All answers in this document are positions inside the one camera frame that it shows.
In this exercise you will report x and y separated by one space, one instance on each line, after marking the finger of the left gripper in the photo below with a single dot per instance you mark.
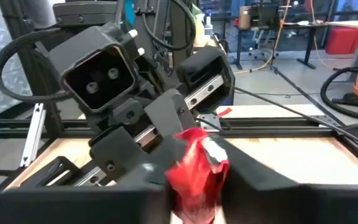
113 152
169 115

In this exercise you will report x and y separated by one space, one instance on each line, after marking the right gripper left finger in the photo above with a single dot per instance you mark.
73 205

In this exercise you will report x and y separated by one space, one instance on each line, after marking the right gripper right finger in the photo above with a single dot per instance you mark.
291 202

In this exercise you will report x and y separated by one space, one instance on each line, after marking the red KitKat bar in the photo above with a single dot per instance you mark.
194 180

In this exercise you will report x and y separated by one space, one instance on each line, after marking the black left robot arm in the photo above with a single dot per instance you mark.
82 12

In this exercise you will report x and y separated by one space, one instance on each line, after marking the spray bottle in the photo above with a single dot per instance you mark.
208 21

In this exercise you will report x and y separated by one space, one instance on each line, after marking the small red tag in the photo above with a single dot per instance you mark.
224 112

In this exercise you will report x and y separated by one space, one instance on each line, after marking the brown cardboard box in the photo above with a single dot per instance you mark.
245 17

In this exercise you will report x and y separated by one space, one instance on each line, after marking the black crate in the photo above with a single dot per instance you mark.
264 15

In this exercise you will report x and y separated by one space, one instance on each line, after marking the silver aluminium extrusion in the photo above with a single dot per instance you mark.
33 137

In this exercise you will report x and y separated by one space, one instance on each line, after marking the black desk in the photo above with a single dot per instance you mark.
306 46

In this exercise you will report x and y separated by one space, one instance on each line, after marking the red box seat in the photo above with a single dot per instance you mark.
340 40

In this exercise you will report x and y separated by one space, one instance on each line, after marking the white table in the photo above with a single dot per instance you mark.
353 25

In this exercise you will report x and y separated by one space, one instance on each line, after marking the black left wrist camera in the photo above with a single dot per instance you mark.
98 77

